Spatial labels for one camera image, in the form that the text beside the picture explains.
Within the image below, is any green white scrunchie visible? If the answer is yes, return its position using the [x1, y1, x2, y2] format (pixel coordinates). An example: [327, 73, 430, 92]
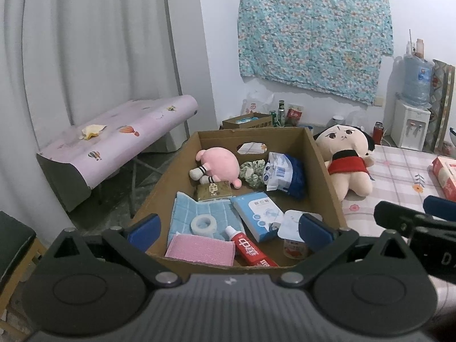
[239, 158, 268, 188]

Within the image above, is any white water dispenser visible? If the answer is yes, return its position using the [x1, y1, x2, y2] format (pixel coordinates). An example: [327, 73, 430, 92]
[391, 99, 432, 151]

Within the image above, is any pink balloon-print table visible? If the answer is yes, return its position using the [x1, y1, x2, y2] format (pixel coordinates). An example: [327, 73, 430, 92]
[36, 94, 199, 213]

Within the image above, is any yellow cloth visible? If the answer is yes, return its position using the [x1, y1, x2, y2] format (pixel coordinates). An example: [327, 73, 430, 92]
[79, 123, 108, 141]

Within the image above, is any blue white flat box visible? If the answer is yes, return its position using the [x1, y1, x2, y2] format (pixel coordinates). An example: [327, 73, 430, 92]
[230, 191, 286, 243]

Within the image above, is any red toothpaste tube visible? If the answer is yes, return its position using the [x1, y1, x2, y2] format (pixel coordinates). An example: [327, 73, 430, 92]
[223, 226, 280, 268]

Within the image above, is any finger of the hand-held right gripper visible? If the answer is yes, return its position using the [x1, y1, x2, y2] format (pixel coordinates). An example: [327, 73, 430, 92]
[373, 200, 456, 236]
[423, 195, 456, 220]

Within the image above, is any yogurt cup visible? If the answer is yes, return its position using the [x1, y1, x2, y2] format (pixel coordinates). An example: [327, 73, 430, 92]
[277, 209, 311, 260]

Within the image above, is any white tape roll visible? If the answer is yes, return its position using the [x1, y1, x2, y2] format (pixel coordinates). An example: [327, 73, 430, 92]
[190, 215, 219, 238]

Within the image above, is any pink plush toy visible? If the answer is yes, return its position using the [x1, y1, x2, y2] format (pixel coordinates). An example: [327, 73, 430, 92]
[189, 147, 242, 190]

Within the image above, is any white plastic bag red print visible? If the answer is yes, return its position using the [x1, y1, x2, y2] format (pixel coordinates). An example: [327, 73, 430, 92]
[241, 90, 276, 115]

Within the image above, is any blue white wipes pack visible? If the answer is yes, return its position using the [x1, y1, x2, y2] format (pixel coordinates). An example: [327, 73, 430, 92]
[264, 152, 308, 201]

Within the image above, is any green cushion wooden chair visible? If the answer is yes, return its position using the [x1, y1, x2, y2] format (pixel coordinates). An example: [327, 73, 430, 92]
[0, 210, 48, 330]

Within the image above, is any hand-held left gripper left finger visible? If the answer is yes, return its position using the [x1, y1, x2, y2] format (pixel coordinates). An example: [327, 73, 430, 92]
[53, 214, 182, 288]

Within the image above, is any large cardboard box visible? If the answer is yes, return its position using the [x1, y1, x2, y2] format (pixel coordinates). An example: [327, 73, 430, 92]
[129, 126, 349, 283]

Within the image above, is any small cardboard box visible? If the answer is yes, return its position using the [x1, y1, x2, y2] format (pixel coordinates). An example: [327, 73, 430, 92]
[222, 113, 274, 130]

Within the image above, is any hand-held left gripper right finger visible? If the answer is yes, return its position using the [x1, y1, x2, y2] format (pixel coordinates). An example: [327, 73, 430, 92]
[279, 213, 407, 286]

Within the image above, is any blue checked towel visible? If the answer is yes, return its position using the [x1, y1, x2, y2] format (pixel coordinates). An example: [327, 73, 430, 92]
[166, 191, 247, 254]

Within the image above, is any teal floral wall cloth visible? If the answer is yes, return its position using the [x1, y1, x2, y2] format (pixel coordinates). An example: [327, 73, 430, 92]
[237, 0, 394, 106]

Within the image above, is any red snack package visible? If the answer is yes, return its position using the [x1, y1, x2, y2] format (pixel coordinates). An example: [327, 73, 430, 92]
[286, 105, 304, 127]

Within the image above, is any blue water jug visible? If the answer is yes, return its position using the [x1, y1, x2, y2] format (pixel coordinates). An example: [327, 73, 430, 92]
[400, 55, 434, 108]

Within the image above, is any red white tissue pack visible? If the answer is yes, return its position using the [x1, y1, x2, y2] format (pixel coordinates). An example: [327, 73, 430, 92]
[432, 156, 456, 202]

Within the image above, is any small gold box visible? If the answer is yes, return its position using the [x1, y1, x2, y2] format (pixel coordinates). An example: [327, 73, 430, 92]
[194, 180, 233, 202]

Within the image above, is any big-head doll red dress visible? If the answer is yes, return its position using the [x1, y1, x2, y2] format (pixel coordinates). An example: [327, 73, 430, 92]
[313, 123, 377, 201]

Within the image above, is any white curtain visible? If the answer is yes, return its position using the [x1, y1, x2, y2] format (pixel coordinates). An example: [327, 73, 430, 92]
[0, 0, 219, 243]

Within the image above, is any pink sponge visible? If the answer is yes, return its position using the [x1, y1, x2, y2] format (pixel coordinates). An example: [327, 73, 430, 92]
[164, 234, 236, 268]

